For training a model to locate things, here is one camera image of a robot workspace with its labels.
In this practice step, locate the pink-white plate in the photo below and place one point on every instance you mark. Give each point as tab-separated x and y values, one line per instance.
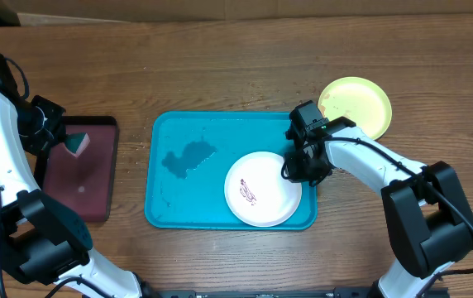
257	194

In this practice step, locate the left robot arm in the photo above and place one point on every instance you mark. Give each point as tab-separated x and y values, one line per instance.
40	238

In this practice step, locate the yellow-green plate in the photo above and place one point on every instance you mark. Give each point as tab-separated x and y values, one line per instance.
360	100

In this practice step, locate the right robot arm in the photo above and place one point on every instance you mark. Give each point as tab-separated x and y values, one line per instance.
429	220

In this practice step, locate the green and pink sponge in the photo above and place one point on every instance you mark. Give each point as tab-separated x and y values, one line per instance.
76	143

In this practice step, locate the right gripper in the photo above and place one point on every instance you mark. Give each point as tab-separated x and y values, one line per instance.
290	161

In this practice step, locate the black tray with red liquid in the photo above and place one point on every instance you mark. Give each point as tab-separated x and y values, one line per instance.
84	183

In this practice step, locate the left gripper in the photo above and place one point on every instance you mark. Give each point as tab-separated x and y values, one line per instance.
40	146

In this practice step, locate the teal plastic tray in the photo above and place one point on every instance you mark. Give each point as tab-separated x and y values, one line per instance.
190	156

